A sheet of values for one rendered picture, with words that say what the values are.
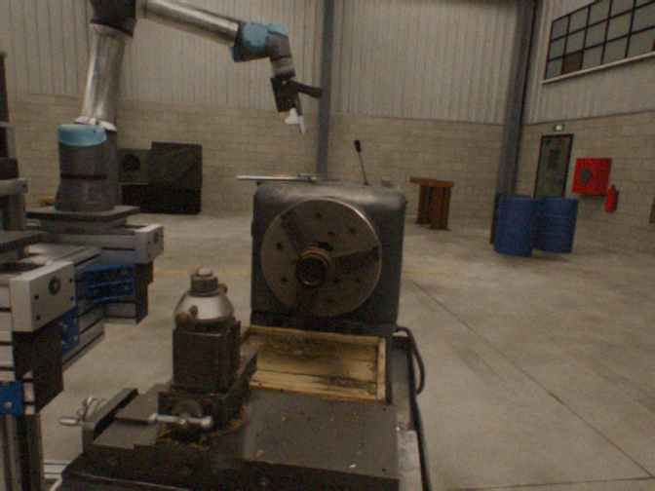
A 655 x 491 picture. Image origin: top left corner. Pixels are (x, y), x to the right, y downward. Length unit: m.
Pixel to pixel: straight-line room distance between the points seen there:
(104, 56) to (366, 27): 10.55
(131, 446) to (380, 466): 0.32
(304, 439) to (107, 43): 1.24
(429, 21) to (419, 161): 3.31
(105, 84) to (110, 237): 0.46
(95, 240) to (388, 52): 10.92
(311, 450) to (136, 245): 0.86
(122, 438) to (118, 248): 0.76
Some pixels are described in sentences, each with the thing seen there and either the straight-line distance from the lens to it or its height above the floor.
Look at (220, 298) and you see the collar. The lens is 0.62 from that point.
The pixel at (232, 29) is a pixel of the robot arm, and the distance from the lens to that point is 1.43.
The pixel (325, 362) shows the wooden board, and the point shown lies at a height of 0.89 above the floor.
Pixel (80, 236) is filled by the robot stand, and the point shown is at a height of 1.10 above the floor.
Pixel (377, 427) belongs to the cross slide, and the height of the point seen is 0.97.
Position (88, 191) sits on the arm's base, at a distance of 1.38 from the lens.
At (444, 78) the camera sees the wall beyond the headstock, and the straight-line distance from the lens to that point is 12.30.
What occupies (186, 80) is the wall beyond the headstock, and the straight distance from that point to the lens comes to 11.46.
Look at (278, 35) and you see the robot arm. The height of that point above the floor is 1.71.
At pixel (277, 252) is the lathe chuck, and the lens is 1.18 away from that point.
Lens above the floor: 1.34
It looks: 10 degrees down
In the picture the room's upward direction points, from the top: 3 degrees clockwise
